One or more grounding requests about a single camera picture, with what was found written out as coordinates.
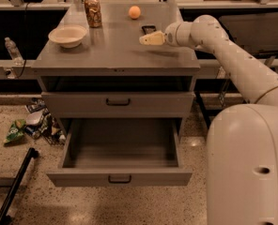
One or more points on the grey open bottom drawer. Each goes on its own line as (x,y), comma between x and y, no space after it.
(121,152)

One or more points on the white paper bowl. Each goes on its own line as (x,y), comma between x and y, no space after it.
(68,36)

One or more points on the black floor stand bar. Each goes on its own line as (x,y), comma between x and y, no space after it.
(13,185)

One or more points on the grey chair seat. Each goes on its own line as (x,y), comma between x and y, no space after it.
(255,33)

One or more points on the green chip bag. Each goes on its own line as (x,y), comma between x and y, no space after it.
(15,131)

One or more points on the grey middle drawer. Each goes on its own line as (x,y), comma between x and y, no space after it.
(118,104)

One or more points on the pile of snack packages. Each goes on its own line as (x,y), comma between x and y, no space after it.
(41,124)

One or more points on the orange fruit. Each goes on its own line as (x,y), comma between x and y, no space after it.
(134,12)

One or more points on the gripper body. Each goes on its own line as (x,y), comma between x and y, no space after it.
(171,35)

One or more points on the grey metal drawer cabinet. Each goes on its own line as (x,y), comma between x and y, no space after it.
(111,59)

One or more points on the gold crumpled drink can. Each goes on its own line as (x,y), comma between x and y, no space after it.
(93,13)

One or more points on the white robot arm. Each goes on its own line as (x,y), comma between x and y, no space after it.
(242,141)

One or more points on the clear plastic water bottle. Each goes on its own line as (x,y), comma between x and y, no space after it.
(13,51)

